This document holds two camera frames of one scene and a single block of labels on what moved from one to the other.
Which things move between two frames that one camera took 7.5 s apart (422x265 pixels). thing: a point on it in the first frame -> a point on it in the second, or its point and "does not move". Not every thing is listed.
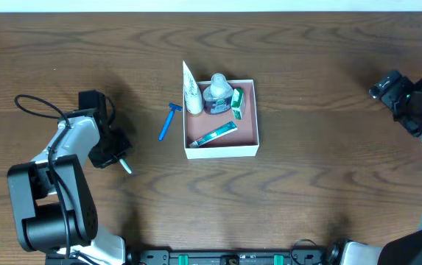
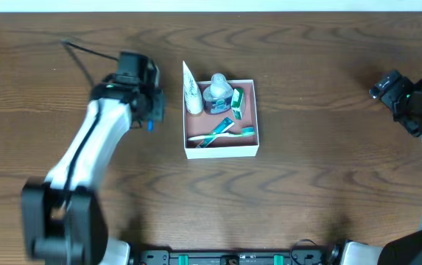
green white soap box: x=236 y=102 does not move
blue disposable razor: x=174 y=107 -> x=150 y=125
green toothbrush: x=125 y=165 -> x=247 y=130
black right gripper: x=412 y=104 does not move
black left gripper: x=113 y=151 -> x=155 y=107
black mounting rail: x=166 y=258 does not move
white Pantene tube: x=194 y=100 does not move
